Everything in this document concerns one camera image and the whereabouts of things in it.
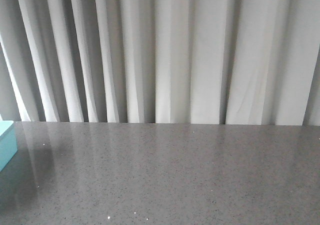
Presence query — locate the turquoise blue box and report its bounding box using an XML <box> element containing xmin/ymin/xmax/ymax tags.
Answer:
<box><xmin>0</xmin><ymin>120</ymin><xmax>18</xmax><ymax>171</ymax></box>

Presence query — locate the grey pleated curtain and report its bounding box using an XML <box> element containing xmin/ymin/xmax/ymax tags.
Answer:
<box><xmin>0</xmin><ymin>0</ymin><xmax>320</xmax><ymax>126</ymax></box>

